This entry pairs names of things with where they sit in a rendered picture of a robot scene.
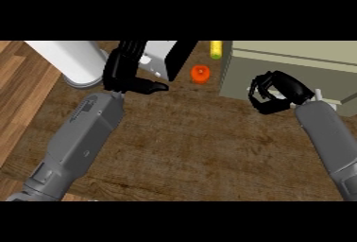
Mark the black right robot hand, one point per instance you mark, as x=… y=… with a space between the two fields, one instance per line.
x=284 y=88

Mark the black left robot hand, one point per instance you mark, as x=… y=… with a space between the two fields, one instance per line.
x=122 y=70

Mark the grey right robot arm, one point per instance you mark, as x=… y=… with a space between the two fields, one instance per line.
x=328 y=141

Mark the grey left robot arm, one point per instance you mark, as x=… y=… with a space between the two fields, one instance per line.
x=78 y=141

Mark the pale green open drawer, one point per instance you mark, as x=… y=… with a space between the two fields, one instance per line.
x=293 y=63

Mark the orange cup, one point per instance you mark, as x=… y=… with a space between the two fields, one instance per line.
x=200 y=74

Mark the white and black box appliance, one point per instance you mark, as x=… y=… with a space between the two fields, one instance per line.
x=168 y=58

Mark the white cylindrical appliance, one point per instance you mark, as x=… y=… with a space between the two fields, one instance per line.
x=75 y=61

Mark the yellow corn cob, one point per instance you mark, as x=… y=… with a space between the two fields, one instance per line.
x=216 y=49

